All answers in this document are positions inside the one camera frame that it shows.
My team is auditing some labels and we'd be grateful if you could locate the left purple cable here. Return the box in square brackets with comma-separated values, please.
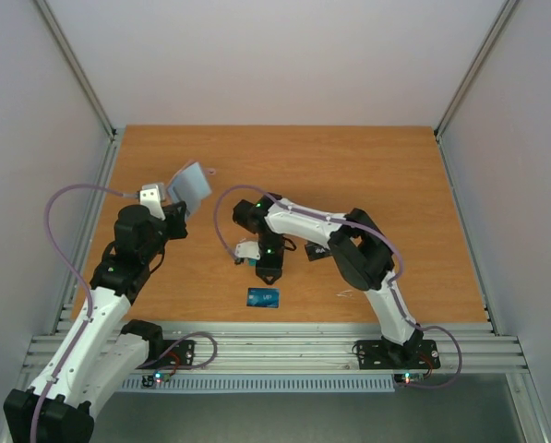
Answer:
[29, 184, 145, 443]

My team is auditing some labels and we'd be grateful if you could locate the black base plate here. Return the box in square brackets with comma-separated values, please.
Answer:
[136, 339, 196, 370]
[352, 339, 441, 370]

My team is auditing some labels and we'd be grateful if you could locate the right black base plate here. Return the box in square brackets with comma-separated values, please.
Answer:
[352, 339, 441, 370]

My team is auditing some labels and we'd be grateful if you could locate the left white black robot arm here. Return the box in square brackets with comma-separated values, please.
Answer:
[3, 202, 187, 442]

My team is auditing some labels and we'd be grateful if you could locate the right controller board with LEDs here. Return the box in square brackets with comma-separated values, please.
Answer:
[394, 371, 431, 385]

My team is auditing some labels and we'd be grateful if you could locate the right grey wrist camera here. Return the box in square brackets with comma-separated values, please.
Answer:
[234, 240, 260, 265]

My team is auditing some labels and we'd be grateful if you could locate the grey slotted cable duct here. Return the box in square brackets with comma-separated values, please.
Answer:
[117, 374, 395, 395]

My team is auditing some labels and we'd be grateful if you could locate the left aluminium corner post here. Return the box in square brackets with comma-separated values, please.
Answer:
[30, 0, 119, 142]

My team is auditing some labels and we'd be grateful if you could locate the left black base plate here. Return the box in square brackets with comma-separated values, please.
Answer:
[136, 339, 196, 370]

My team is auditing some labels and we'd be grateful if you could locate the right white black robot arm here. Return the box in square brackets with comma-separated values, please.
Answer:
[233, 195, 424, 369]

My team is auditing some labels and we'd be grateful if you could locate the aluminium rail base frame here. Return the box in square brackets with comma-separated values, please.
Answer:
[30, 322, 530, 376]

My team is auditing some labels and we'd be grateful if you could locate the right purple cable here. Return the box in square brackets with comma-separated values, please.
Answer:
[213, 185, 464, 387]

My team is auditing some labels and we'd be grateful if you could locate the left controller board with LEDs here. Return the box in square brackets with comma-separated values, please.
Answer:
[140, 372, 172, 389]

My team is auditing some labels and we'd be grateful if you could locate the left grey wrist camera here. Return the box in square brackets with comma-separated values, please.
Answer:
[138, 183, 166, 220]

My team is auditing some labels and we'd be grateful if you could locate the controller board with leds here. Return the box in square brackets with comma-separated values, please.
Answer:
[394, 371, 431, 385]
[140, 372, 172, 389]

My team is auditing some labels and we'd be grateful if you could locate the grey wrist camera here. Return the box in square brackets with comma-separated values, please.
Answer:
[234, 240, 260, 265]
[138, 183, 166, 220]

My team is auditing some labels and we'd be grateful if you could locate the blue VIP credit card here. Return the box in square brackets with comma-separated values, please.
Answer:
[246, 288, 280, 308]

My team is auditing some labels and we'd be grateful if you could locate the pink leather card holder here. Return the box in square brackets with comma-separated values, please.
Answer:
[166, 161, 216, 220]

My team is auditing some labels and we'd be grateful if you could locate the purple cable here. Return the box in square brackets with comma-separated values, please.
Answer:
[213, 185, 464, 387]
[29, 184, 145, 443]

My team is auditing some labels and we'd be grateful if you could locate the right aluminium corner post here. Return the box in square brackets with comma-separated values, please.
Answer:
[434, 0, 523, 142]

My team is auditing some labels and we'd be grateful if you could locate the aluminium corner post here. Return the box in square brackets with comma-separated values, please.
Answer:
[30, 0, 119, 142]
[434, 0, 523, 142]

